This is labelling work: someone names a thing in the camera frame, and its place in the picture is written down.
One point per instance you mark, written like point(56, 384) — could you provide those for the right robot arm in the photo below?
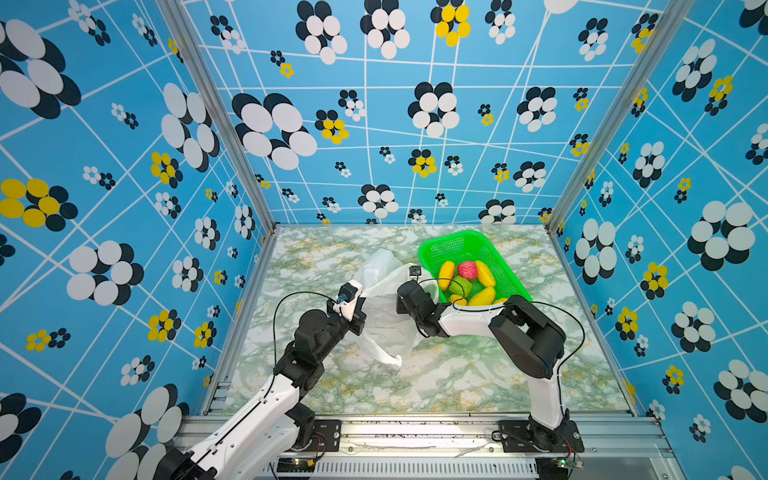
point(532, 341)

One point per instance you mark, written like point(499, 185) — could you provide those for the green fruit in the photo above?
point(460, 286)

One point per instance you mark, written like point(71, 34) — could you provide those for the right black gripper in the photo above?
point(400, 306)

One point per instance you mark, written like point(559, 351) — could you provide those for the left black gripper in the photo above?
point(356, 323)

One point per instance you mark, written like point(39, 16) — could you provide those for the green plastic basket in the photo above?
point(470, 246)

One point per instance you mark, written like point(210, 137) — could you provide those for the white plastic bag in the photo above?
point(388, 337)

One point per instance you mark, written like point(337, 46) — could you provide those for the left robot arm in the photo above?
point(274, 420)

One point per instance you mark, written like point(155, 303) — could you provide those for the yellow mango fruit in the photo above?
point(484, 275)
point(485, 297)

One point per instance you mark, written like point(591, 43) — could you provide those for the orange yellow papaya fruit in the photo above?
point(446, 275)

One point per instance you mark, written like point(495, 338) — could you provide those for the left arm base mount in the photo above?
point(306, 432)

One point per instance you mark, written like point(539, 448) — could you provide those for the aluminium front rail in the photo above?
point(617, 446)

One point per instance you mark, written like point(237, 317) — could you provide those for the pink red fruit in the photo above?
point(468, 270)

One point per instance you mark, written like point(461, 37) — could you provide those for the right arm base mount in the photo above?
point(527, 436)

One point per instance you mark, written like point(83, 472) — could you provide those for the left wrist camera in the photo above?
point(346, 303)

